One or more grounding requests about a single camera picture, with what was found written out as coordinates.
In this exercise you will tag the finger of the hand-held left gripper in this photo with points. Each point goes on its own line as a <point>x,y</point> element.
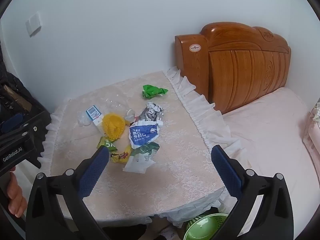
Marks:
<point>37,140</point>
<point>11,123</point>

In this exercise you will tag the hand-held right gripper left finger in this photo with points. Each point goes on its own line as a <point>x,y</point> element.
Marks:
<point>96,170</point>

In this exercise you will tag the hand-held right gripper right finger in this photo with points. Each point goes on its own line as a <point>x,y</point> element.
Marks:
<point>226,170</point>

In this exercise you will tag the blue white mask packet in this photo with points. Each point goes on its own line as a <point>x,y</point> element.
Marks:
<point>143,137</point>

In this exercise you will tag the green plastic basket bin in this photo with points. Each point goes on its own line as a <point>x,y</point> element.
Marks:
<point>202,227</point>

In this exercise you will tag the person's left hand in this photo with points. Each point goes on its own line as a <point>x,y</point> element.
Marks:
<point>13,195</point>

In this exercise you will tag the green snack packet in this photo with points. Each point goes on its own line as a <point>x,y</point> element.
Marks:
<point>105,142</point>

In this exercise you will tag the yellow snack packet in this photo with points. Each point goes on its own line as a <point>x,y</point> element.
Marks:
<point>121,155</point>

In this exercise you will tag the white paper sheet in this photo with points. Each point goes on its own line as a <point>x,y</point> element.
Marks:
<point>137,165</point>

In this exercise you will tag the yellow mesh scrubber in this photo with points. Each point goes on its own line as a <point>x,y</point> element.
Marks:
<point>113,126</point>

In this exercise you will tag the green white wrapper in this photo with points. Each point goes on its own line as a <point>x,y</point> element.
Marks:
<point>145,148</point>

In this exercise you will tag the bed with pink sheet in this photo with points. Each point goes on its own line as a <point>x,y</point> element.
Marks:
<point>270,135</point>

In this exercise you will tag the small white blue carton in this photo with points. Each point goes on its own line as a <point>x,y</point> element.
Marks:
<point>94,113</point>

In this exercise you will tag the clear plastic bag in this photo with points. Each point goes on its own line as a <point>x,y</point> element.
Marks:
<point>113,103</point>

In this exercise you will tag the crumpled silver foil wrapper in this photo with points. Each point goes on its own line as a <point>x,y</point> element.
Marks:
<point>150,113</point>

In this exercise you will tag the crumpled green wrapper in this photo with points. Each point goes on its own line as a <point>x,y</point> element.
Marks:
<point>152,91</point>

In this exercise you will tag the carved wooden headboard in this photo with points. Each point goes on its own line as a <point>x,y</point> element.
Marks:
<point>237,67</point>

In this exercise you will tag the round white headboard sticker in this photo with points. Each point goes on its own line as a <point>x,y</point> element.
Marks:
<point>197,46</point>

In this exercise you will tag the white wall switch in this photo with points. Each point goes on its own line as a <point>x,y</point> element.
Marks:
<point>33,24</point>

